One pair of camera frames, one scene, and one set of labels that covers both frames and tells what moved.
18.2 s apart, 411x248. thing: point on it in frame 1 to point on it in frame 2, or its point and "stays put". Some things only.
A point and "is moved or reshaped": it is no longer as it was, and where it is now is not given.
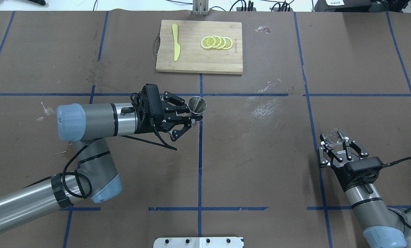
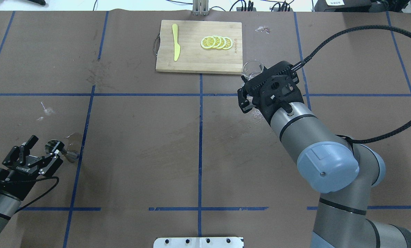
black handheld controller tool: (42, 2) stays put
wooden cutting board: (200, 47) stays put
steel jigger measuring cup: (197, 104) to (70, 156)
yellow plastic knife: (177, 47) stays put
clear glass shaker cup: (333, 138) is moved or reshaped
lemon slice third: (223, 42) stays put
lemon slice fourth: (229, 43) stays put
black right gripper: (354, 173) to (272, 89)
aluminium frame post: (200, 8) stays put
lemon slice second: (218, 41) stays put
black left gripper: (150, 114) to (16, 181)
